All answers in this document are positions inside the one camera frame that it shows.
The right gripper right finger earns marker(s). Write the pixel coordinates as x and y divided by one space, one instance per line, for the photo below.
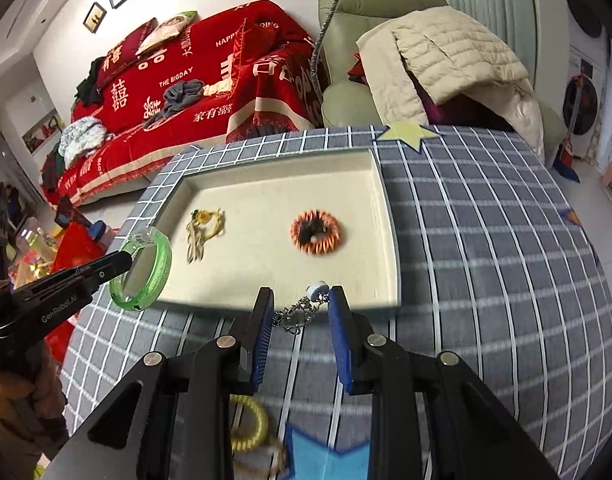
349 334

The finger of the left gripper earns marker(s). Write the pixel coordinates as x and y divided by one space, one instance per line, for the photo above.
85 274

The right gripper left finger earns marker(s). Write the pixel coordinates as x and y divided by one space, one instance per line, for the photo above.
255 331

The silver chain white bead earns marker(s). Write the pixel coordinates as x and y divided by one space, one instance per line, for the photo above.
295 318

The green translucent bangle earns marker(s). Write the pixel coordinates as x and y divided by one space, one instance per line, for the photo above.
138 288

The grey-green jewelry tray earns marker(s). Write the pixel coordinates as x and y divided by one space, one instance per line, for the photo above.
260 201

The red gift bag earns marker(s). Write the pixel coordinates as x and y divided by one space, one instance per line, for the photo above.
76 247

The blue felt star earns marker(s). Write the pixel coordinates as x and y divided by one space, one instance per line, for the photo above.
310 459

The orange black scrunchie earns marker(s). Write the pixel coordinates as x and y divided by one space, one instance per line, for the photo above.
316 232

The grey crumpled cloth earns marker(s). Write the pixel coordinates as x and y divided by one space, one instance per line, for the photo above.
178 97

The yellow-green felt star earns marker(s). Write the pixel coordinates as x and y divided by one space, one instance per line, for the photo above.
409 133

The red patterned sofa blanket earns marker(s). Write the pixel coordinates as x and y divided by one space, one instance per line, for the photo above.
237 75

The beige puffer jacket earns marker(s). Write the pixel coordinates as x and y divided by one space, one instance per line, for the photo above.
448 53

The green armchair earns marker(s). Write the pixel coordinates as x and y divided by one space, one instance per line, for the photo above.
347 100

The yellow charm keychain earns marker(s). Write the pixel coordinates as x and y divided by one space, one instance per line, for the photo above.
203 226

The framed wall picture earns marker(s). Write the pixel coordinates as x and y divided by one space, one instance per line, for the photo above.
94 17

